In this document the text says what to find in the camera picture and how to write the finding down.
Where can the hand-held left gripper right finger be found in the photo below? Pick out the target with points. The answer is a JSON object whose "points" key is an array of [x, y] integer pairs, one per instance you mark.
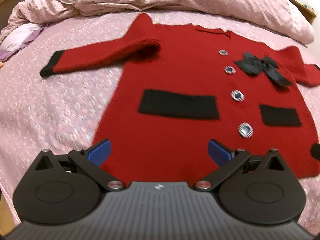
{"points": [[218, 153]]}

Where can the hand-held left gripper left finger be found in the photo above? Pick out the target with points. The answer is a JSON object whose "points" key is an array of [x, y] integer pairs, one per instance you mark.
{"points": [[100, 153]]}

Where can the red knit cardigan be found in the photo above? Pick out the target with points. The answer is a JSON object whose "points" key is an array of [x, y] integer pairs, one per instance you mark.
{"points": [[175, 80]]}

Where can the pink floral bed sheet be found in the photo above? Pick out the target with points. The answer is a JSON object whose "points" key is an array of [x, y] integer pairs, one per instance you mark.
{"points": [[50, 110]]}

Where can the purple pillow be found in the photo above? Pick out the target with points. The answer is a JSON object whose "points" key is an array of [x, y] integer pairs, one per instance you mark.
{"points": [[15, 40]]}

